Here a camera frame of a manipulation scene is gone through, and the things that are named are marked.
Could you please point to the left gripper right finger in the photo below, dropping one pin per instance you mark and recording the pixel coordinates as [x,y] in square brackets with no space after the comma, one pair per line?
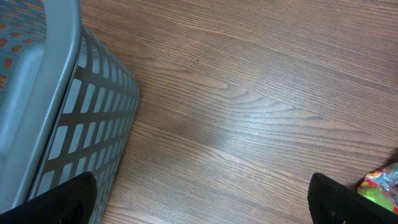
[330,202]

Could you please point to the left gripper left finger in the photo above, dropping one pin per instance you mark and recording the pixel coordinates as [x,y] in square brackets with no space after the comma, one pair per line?
[71,202]

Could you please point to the green snack packet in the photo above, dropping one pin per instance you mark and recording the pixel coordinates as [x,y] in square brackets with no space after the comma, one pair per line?
[380,186]

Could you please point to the grey plastic mesh basket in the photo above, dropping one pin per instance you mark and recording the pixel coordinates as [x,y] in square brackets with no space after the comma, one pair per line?
[67,103]

